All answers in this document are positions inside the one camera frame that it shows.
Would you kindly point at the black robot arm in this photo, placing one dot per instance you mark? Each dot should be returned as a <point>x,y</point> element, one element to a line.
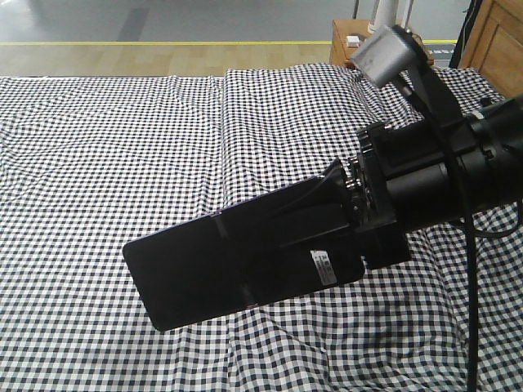
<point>498,129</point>

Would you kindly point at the wooden bedside table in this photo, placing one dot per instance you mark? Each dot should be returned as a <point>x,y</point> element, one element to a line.
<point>340,53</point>

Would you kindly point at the black foldable smartphone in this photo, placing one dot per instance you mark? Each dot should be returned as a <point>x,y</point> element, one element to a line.
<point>213,266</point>

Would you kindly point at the white charger plug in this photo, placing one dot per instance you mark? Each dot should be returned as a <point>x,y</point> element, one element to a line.
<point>352,41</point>

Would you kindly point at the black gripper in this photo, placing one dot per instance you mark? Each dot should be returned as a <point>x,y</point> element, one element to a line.
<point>402,184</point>

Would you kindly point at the wooden headboard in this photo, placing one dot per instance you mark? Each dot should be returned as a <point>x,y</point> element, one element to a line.
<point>494,47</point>

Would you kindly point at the black white checkered bedsheet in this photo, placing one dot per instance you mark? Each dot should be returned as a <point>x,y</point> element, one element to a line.
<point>89,164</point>

